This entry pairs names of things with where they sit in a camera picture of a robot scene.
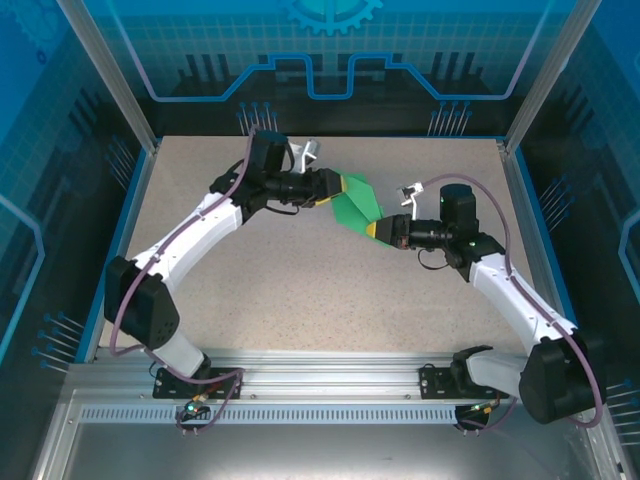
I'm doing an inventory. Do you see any green square paper sheet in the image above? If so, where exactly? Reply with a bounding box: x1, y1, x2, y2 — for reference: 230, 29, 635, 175
329, 171, 401, 249

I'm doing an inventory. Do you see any blue table edge strip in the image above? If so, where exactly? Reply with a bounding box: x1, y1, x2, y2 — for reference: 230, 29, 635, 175
74, 142, 162, 365
508, 144, 590, 365

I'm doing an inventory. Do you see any aluminium base beam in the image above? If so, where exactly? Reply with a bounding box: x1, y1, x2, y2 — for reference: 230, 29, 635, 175
67, 348, 599, 409

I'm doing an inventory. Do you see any steel tray plate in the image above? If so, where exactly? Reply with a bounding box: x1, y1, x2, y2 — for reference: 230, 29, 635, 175
29, 389, 640, 480

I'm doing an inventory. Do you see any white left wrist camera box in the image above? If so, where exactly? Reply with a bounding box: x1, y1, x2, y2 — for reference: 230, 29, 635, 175
287, 138, 322, 175

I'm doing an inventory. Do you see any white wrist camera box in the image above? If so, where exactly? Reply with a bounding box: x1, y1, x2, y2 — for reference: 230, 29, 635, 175
396, 182, 427, 219
287, 138, 322, 175

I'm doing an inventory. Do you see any thin black right gripper wire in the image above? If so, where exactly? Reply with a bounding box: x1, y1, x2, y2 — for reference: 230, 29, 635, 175
417, 246, 448, 271

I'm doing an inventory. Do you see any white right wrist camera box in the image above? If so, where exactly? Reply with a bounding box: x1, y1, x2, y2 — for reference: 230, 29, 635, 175
396, 182, 427, 219

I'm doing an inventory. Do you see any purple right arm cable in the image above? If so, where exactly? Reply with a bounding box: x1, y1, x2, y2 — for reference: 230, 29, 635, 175
418, 172, 604, 435

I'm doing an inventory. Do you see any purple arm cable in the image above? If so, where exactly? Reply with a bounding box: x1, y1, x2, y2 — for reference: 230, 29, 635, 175
108, 125, 262, 437
418, 172, 604, 435

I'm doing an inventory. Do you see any aluminium side rail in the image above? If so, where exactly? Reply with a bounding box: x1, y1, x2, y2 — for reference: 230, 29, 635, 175
496, 139, 572, 357

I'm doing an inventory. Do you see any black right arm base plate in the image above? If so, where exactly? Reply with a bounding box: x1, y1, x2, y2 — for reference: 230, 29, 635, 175
418, 364, 511, 401

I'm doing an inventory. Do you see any slotted grey cable duct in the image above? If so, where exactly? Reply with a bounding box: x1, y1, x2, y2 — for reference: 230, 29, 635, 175
79, 407, 506, 426

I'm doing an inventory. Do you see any aluminium frame post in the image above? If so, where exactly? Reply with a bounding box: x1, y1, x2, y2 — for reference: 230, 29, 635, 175
502, 0, 604, 155
53, 0, 162, 154

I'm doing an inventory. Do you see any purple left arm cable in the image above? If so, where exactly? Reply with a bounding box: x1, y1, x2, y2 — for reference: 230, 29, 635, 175
108, 125, 262, 437

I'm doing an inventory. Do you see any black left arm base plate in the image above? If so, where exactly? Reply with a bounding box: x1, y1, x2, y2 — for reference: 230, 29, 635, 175
152, 366, 247, 401

